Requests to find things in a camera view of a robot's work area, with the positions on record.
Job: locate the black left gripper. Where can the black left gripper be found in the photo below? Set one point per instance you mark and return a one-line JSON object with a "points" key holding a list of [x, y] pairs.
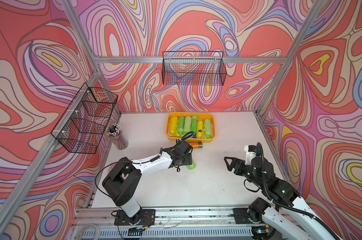
{"points": [[189, 159]]}

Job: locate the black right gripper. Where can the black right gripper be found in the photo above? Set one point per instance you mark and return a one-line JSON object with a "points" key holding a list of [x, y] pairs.
{"points": [[240, 163]]}

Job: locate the light green roll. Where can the light green roll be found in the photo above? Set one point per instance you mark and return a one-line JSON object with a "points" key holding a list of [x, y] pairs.
{"points": [[192, 166], [208, 133], [187, 124]]}

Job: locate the green yellow trash bag roll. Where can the green yellow trash bag roll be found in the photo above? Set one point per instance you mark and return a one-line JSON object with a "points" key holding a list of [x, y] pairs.
{"points": [[200, 131]]}

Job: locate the green roll with label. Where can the green roll with label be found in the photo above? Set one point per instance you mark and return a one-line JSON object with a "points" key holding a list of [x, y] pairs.
{"points": [[194, 122]]}

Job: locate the orange plastic storage box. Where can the orange plastic storage box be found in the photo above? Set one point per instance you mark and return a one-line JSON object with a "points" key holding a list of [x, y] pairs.
{"points": [[201, 117]]}

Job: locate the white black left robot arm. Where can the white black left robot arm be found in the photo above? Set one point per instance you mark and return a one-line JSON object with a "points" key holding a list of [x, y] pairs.
{"points": [[122, 181]]}

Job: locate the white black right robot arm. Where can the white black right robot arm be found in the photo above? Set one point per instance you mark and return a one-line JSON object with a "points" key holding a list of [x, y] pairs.
{"points": [[282, 207]]}

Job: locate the cup of pens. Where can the cup of pens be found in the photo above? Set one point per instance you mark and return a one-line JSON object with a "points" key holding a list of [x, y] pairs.
{"points": [[115, 133]]}

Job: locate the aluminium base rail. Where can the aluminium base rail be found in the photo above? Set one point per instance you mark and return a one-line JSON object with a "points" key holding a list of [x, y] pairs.
{"points": [[181, 221]]}

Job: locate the black wire basket back wall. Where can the black wire basket back wall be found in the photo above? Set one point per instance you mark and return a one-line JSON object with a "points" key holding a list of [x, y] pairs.
{"points": [[197, 68]]}

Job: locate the black wire basket wall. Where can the black wire basket wall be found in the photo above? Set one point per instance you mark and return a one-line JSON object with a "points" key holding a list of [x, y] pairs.
{"points": [[85, 120], [197, 68]]}

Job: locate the black wire basket left wall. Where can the black wire basket left wall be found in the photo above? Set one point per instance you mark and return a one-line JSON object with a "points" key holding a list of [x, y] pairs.
{"points": [[85, 120]]}

